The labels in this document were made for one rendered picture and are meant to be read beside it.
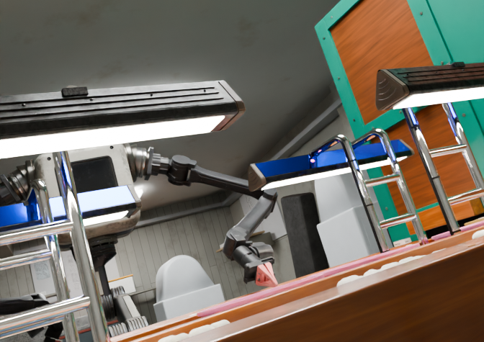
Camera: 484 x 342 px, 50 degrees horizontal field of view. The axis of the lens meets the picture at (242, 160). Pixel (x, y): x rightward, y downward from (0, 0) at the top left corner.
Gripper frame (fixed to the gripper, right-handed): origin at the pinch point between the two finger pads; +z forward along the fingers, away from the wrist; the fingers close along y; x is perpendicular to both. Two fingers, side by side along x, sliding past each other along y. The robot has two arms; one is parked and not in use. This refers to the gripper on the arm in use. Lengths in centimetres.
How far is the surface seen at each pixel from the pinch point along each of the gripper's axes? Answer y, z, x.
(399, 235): 74, -17, 10
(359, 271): -18, 46, -37
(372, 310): -53, 80, -62
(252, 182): -4.2, -9.7, -29.6
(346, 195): 224, -195, 95
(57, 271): -63, 13, -30
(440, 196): 18, 35, -40
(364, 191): 18.0, 12.0, -31.6
